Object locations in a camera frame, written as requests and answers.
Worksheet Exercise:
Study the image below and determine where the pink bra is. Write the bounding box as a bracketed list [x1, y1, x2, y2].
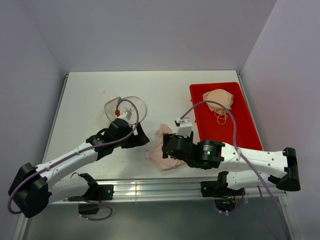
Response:
[144, 123, 186, 171]

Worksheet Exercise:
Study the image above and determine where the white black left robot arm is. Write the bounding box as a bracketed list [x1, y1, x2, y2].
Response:
[7, 118, 150, 218]

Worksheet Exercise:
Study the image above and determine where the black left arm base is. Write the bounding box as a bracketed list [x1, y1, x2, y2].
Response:
[67, 184, 114, 216]

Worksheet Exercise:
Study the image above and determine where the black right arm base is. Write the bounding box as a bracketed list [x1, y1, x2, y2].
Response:
[200, 181, 245, 216]

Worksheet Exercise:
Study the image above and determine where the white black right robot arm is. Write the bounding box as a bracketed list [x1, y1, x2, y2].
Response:
[162, 133, 301, 195]

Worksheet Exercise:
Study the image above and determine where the beige bra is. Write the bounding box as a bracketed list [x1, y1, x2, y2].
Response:
[202, 89, 234, 125]

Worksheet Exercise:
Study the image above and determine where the red plastic tray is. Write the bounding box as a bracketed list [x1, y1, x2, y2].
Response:
[189, 82, 263, 151]

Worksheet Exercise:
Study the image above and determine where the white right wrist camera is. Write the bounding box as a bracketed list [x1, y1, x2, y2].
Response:
[174, 117, 193, 138]

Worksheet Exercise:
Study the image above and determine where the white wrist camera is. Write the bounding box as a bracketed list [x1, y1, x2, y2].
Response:
[114, 109, 133, 124]
[174, 117, 193, 138]

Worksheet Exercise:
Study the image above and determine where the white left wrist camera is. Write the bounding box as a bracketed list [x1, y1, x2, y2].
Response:
[114, 109, 133, 124]

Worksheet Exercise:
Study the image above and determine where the aluminium mounting rail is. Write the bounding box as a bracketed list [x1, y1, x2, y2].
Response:
[47, 177, 288, 205]

